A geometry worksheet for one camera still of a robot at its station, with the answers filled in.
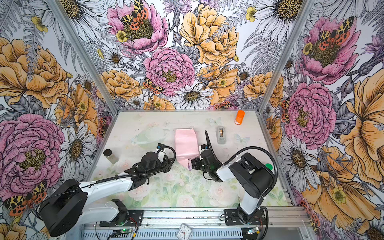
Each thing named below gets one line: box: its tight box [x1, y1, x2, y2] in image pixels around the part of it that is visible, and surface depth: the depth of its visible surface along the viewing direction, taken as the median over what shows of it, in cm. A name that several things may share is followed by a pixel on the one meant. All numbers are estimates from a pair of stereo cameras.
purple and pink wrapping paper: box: [175, 128, 200, 171], surface depth 96 cm
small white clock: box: [176, 223, 192, 240], surface depth 70 cm
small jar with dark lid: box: [103, 148, 119, 165], surface depth 89 cm
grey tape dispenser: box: [216, 126, 226, 145], surface depth 104 cm
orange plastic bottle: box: [234, 110, 246, 126], surface depth 113 cm
